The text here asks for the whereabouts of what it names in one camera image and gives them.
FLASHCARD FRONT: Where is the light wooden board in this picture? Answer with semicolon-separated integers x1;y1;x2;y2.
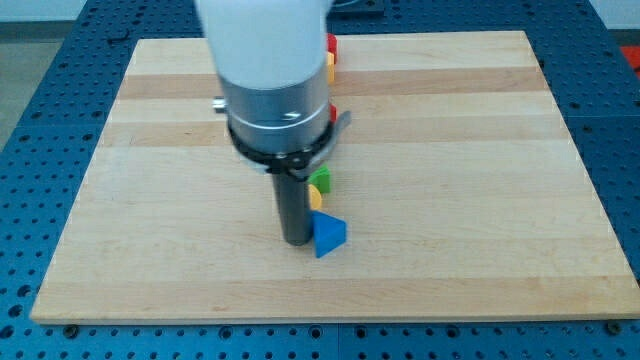
31;31;639;325

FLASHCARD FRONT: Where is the yellow block at top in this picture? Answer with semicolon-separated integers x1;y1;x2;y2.
326;52;335;85

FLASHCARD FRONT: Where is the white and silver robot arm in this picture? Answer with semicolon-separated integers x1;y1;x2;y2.
195;0;340;246

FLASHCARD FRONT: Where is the yellow heart block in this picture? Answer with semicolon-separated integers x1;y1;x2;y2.
308;184;323;210

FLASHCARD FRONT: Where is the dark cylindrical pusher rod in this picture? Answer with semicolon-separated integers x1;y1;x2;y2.
272;173;313;246

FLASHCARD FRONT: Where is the green block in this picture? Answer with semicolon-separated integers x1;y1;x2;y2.
308;165;331;194

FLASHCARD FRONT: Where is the red block at top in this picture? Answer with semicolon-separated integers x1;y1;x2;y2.
327;33;338;62

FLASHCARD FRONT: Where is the blue triangular block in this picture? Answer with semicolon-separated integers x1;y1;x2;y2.
312;211;347;258

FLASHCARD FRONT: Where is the red block behind wrist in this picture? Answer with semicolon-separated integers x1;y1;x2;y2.
329;103;338;123

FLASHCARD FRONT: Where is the red object at right edge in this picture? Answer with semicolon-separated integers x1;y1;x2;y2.
620;45;640;77

